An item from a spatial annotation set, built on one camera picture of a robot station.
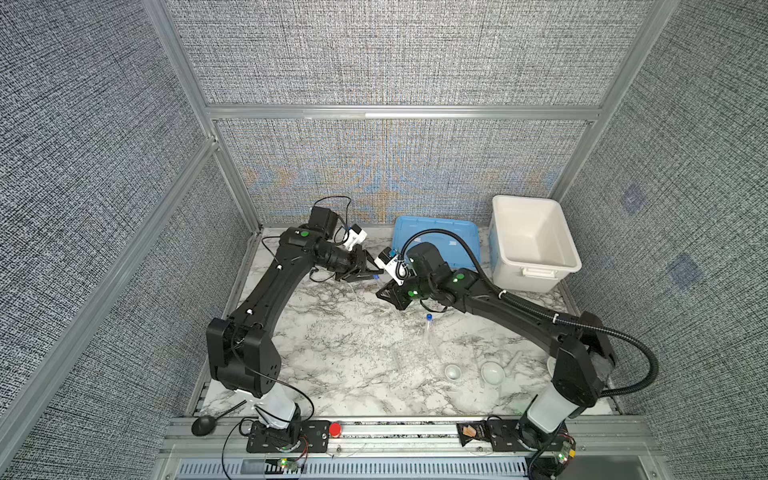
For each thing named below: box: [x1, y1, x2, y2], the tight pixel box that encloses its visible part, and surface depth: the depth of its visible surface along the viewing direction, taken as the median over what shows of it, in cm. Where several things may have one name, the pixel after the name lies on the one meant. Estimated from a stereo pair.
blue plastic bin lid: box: [392, 216, 481, 267], surface depth 123 cm
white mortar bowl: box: [480, 361, 506, 385], surface depth 83 cm
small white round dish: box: [444, 364, 462, 381], surface depth 83 cm
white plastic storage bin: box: [489, 194, 583, 293], surface depth 102 cm
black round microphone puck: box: [191, 415, 216, 436], surface depth 76 cm
